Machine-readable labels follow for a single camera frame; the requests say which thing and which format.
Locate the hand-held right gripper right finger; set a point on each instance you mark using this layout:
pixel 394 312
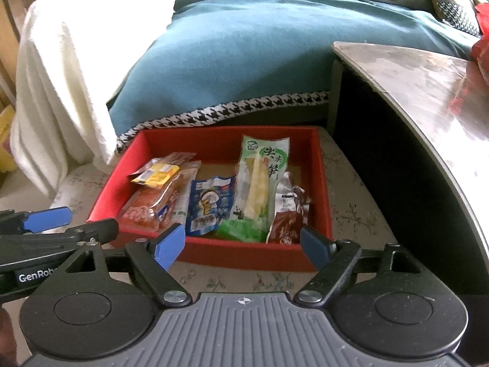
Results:
pixel 315 248

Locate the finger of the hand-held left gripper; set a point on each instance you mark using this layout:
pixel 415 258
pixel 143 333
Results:
pixel 99 229
pixel 49 216

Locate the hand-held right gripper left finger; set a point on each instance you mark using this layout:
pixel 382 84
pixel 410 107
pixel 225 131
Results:
pixel 170 244

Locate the brown and silver snack packet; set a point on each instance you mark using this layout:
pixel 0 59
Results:
pixel 284 225

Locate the red-orange snack packet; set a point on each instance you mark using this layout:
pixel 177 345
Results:
pixel 141 210

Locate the blue snack packet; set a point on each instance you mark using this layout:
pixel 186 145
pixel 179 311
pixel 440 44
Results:
pixel 210 206

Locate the small yellow snack packet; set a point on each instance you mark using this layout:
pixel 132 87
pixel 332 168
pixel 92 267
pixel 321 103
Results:
pixel 156 176

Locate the red cardboard box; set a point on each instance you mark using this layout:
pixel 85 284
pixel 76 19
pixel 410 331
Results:
pixel 244 256

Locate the clear orange snack packet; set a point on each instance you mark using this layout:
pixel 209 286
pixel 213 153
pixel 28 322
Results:
pixel 185 174

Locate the green bamboo shoot packet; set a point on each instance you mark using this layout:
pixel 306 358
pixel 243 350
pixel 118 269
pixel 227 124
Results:
pixel 252 191

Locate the yellow bag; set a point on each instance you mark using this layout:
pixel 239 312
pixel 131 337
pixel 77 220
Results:
pixel 7 141

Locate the dark table with marble top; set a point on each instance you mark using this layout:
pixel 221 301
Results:
pixel 374 160

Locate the white blanket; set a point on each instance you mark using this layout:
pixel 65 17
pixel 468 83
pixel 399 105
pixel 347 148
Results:
pixel 68 65

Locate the teal blanket with houndstooth trim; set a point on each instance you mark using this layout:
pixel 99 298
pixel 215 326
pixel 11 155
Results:
pixel 248 53

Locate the red plastic bag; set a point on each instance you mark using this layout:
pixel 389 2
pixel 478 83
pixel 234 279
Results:
pixel 481 47

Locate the yellow patterned cushion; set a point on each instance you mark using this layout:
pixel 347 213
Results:
pixel 454 7

